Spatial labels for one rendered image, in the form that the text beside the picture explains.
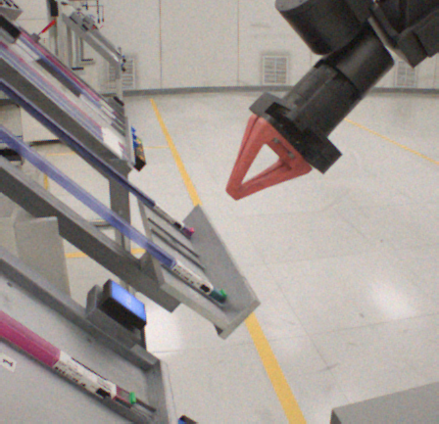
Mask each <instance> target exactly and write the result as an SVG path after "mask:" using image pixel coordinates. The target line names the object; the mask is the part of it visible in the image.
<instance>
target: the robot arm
mask: <svg viewBox="0 0 439 424"><path fill-rule="evenodd" d="M275 8H276V10H277V11H278V12H279V14H280V15H281V16H282V17H283V18H285V20H286V21H287V22H288V23H289V24H290V25H291V27H292V28H293V30H294V31H295V32H296V34H298V36H299V37H300V38H301V40H302V41H303V42H304V44H305V45H306V46H307V47H308V48H309V49H310V50H311V52H312V53H313V54H315V55H323V56H322V57H321V58H320V59H319V60H318V61H317V62H316V63H315V64H314V66H313V67H312V68H310V69H309V70H308V72H307V73H306V74H305V75H303V76H302V77H301V78H300V80H299V81H298V82H297V83H296V84H295V85H294V86H293V87H292V88H291V89H290V90H289V91H288V92H287V94H286V95H285V96H283V97H282V98H279V97H277V96H275V95H273V94H270V93H268V92H266V91H265V92H264V93H263V94H262V95H261V96H260V97H259V98H258V99H257V100H256V101H255V102H254V103H253V104H251V105H250V106H249V108H248V109H249V110H250V111H251V112H253V114H252V115H251V116H250V118H249V121H248V124H247V127H246V130H245V134H244V137H243V140H242V143H241V147H240V150H239V153H238V157H237V159H236V162H235V165H234V168H233V169H232V170H231V173H230V175H229V178H228V180H227V183H226V187H225V190H224V191H225V193H226V194H227V195H228V196H230V197H232V198H233V199H234V200H235V201H238V200H241V199H243V198H245V197H248V196H250V195H252V194H255V193H257V192H259V191H262V190H265V189H267V188H269V187H272V186H274V185H277V184H280V183H283V182H286V181H289V180H292V179H295V178H298V177H301V176H303V175H306V174H309V173H310V171H311V170H312V168H311V166H312V167H313V168H315V169H316V170H317V171H319V172H320V173H322V174H325V173H326V172H327V171H328V170H329V169H330V168H331V167H332V166H333V165H334V163H335V162H336V161H337V160H338V159H339V158H340V157H342V156H343V155H342V153H341V152H340V151H339V150H338V149H337V148H336V146H335V145H334V144H333V143H332V142H331V140H330V139H329V138H328V136H330V134H331V133H332V132H333V131H334V129H335V128H336V127H337V126H338V125H339V124H340V123H341V122H342V120H344V118H345V117H346V116H347V115H348V114H349V113H350V112H351V111H353V109H355V108H356V107H357V106H358V105H359V103H360V100H362V99H363V98H364V97H365V96H366V94H367V93H368V92H369V91H371V90H372V89H373V87H374V86H375V85H376V84H377V83H379V81H380V80H381V79H382V78H383V77H384V76H385V74H386V73H387V72H389V71H390V70H391V69H392V68H393V67H394V65H395V61H394V59H393V57H392V55H391V53H390V52H389V50H388V49H387V48H386V47H388V48H389V49H390V50H391V51H393V52H394V53H395V54H396V55H398V56H399V57H400V58H401V59H403V60H404V62H405V63H407V64H408V65H409V66H411V67H412V68H413V69H414V68H415V67H416V66H417V65H419V64H420V63H421V62H422V61H424V60H425V59H426V58H430V59H431V58H432V57H433V56H434V55H435V54H436V53H439V0H375V2H374V1H373V0H275ZM384 45H385V46H386V47H385V46H384ZM281 124H282V126H281ZM297 142H299V143H297ZM265 144H266V145H268V146H269V147H270V148H271V149H272V150H273V151H274V152H275V153H276V154H277V155H278V159H277V161H276V162H274V163H273V164H271V165H270V166H268V167H267V168H265V169H264V170H262V171H261V172H260V173H258V174H257V175H255V176H253V177H252V178H250V179H248V180H246V181H245V182H243V180H244V178H245V176H246V174H247V172H248V170H249V168H250V166H251V165H252V163H253V161H254V160H255V158H256V156H257V155H258V154H259V152H260V150H261V149H262V147H263V146H264V145H265ZM308 164H309V165H308ZM242 182H243V183H242Z"/></svg>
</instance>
